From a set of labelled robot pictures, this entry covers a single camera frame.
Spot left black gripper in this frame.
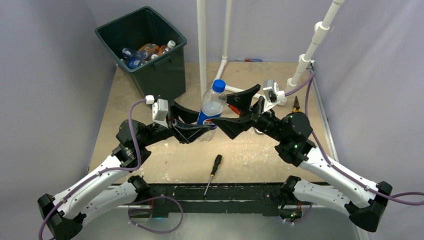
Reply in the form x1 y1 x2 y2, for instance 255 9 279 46
140 101 212 148

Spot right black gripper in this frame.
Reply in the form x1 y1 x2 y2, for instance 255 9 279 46
211 84 287 143

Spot Pepsi bottle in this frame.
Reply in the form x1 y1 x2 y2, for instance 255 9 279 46
127 59 147 70
196 79 227 142

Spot yellow black screwdriver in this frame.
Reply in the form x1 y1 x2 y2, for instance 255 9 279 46
203 154 223 199

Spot orange label bottle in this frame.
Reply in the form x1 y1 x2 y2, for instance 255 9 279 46
158 40 176 56
138 43 160 59

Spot crushed clear bottle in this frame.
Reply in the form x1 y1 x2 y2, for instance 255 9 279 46
121 47 149 60

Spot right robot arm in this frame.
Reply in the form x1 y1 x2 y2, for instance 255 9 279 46
212 85 393 233

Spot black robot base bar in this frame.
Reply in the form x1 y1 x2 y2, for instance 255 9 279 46
117 182 314 219

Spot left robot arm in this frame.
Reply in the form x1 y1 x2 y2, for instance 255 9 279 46
37 95 212 240

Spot dark green plastic bin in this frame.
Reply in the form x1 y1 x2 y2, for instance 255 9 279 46
95 6 187 101

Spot small red blue screwdriver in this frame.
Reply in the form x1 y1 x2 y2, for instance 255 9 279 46
234 58 263 63

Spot yellow black pliers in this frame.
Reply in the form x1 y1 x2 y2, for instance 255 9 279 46
292 96 301 113

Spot red handle adjustable wrench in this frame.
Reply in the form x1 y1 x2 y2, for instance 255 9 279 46
227 104 241 116

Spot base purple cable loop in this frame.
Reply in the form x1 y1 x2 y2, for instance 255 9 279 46
127 196 185 235

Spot white PVC pipe frame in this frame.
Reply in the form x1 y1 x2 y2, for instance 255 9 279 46
196 0 343 95

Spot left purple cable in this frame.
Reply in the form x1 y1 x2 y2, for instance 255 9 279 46
38 97 148 240

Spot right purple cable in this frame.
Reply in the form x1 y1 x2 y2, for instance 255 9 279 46
284 72 424 207

